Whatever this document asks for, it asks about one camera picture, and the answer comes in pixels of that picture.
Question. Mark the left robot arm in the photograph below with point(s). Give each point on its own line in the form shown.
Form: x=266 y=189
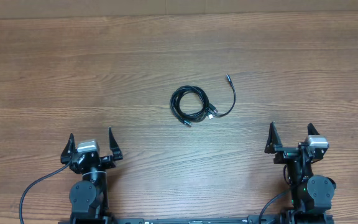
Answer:
x=89 y=197

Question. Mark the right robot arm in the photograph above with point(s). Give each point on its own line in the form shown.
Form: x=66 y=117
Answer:
x=311 y=194

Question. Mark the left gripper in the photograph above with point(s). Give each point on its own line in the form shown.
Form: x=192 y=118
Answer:
x=109 y=163

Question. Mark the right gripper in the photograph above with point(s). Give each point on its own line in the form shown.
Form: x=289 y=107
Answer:
x=283 y=153

